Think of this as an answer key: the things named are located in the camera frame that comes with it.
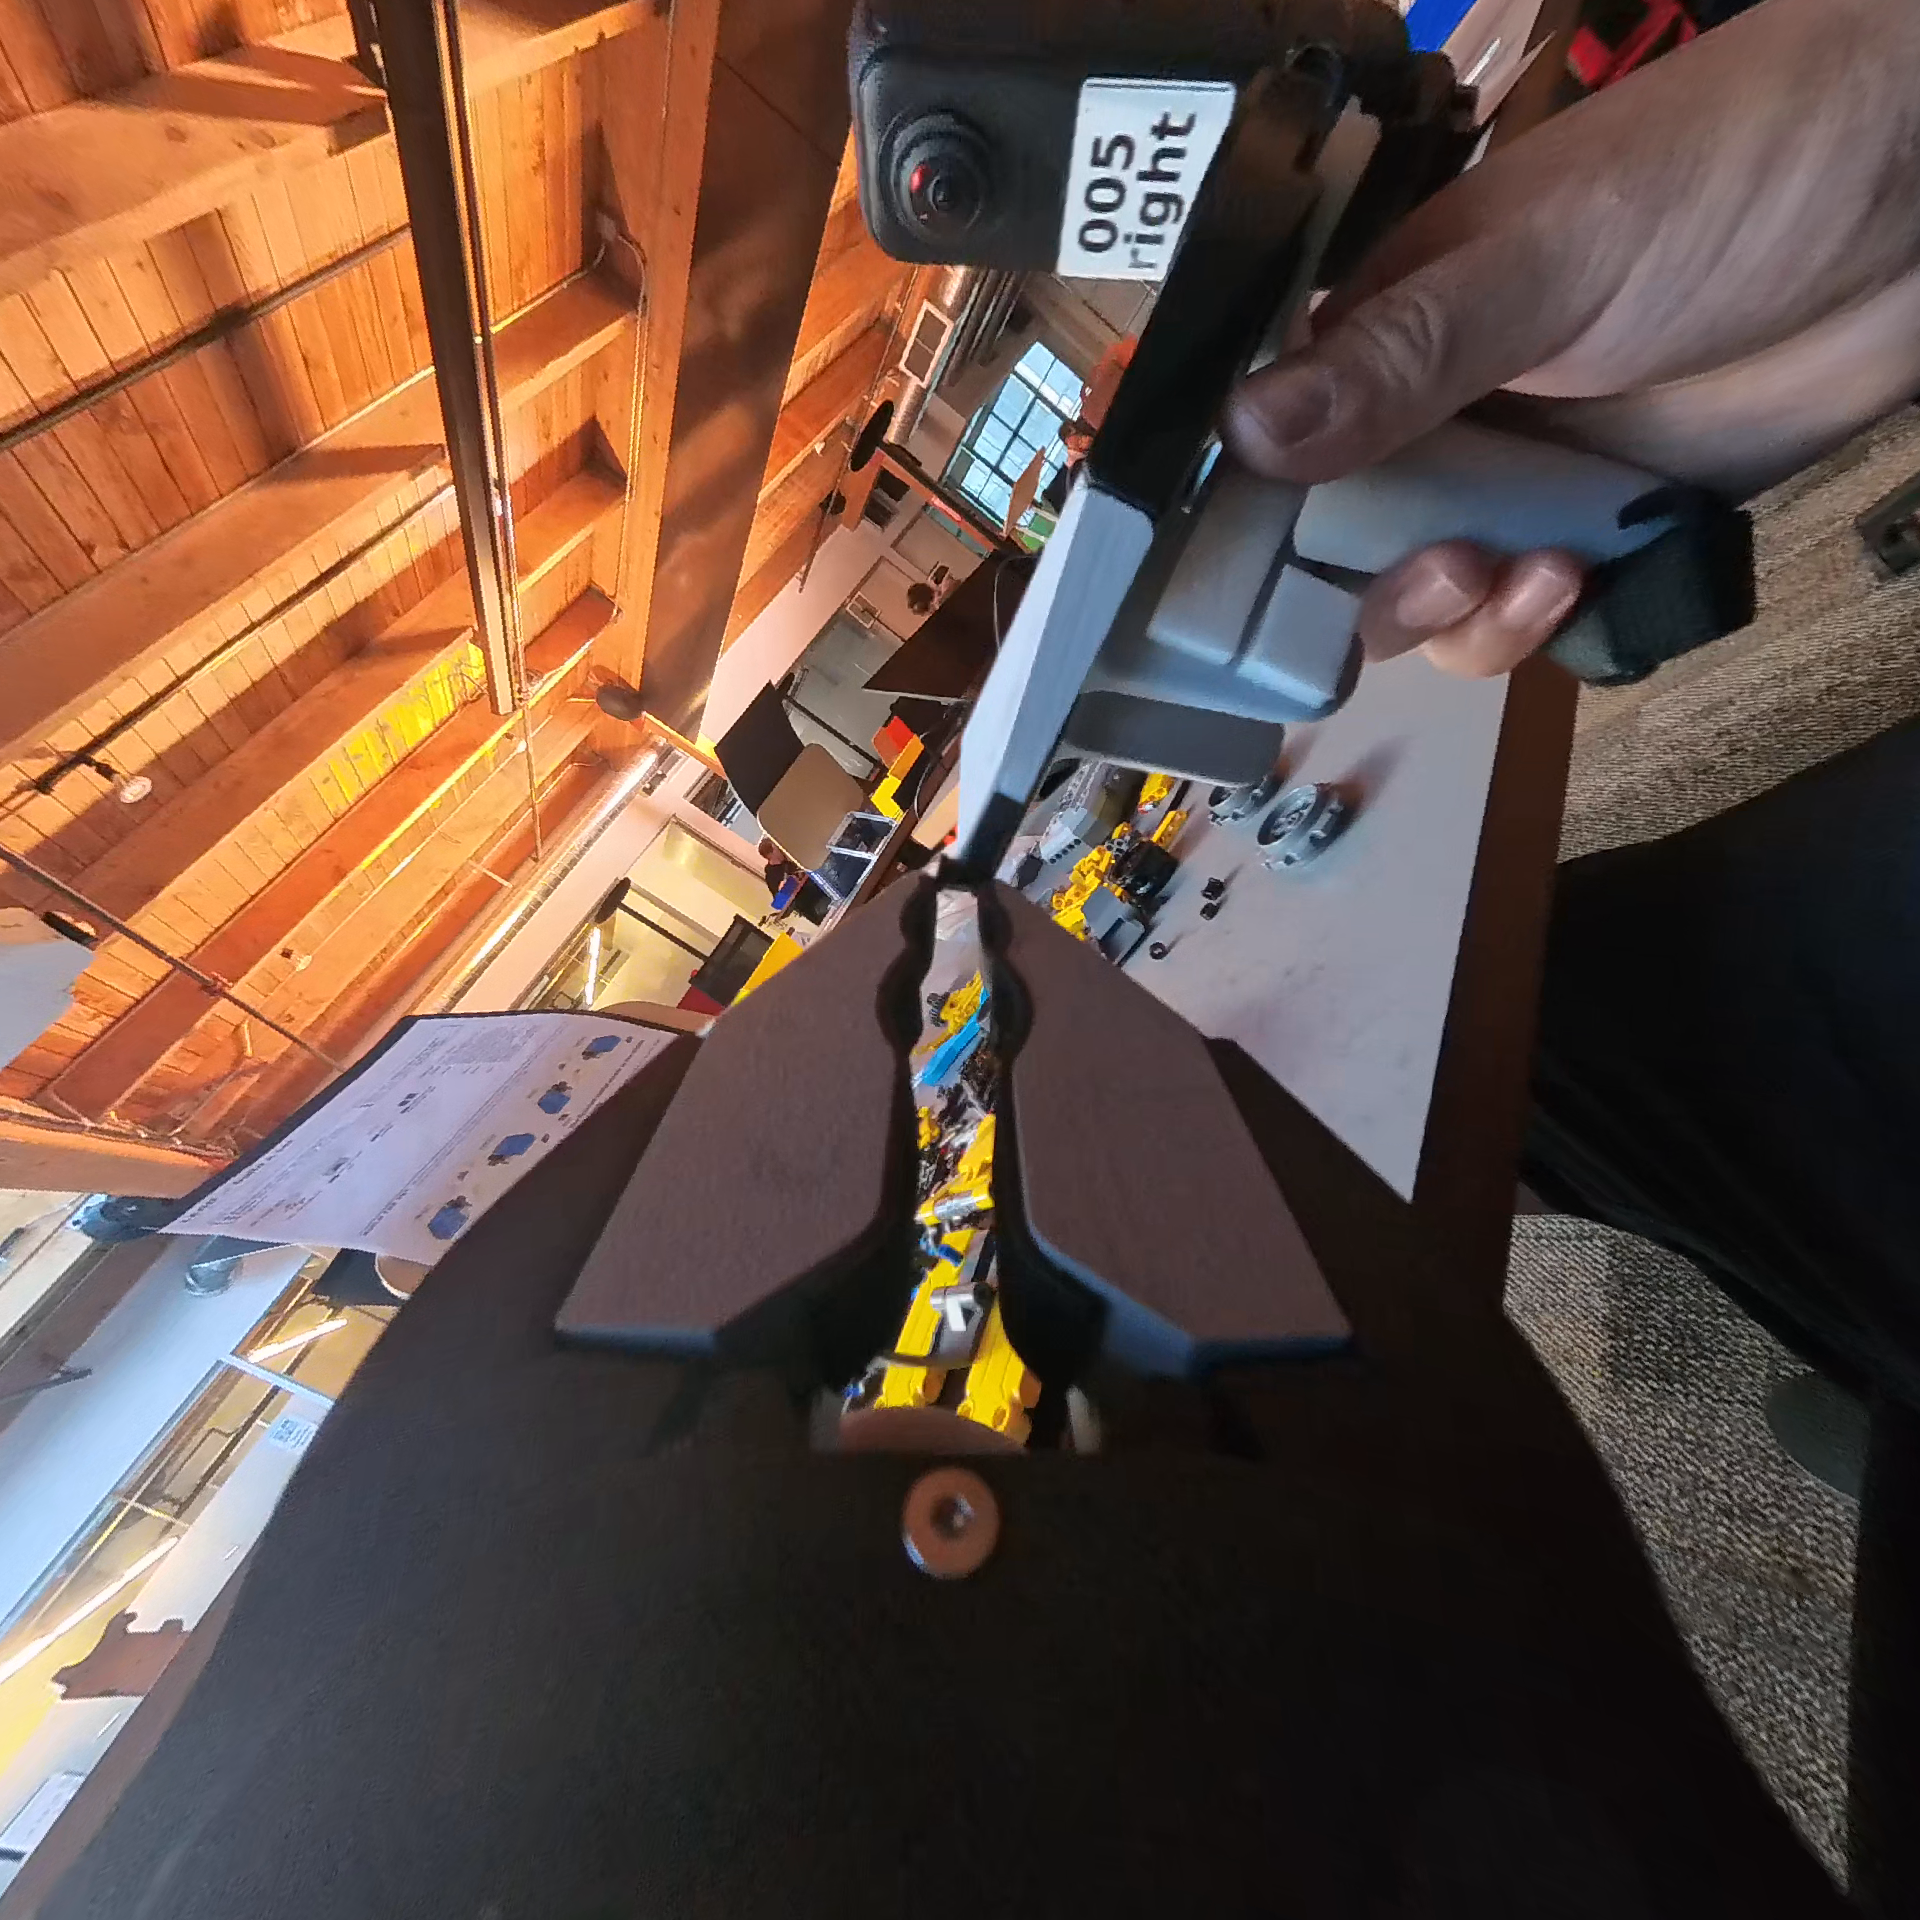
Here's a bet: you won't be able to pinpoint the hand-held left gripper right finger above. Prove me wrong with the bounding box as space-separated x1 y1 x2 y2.
972 879 1355 1383

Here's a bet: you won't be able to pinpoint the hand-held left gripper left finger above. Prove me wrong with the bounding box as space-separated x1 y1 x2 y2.
556 879 939 1389

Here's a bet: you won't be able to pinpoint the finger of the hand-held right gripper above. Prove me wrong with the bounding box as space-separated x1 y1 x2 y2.
939 473 1291 887

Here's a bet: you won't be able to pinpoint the pile of building block parts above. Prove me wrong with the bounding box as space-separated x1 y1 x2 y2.
832 765 1193 1449

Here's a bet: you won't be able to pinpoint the grey desk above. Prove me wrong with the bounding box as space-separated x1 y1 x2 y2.
885 661 1579 1308

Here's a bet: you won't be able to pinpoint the person's right hand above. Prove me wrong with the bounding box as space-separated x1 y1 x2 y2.
1219 0 1920 682

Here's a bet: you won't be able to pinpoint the brown clipboard with paper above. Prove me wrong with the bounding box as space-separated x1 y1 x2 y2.
158 1009 712 1264

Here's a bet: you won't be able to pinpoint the person's legs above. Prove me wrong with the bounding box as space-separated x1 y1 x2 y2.
1515 704 1920 1413

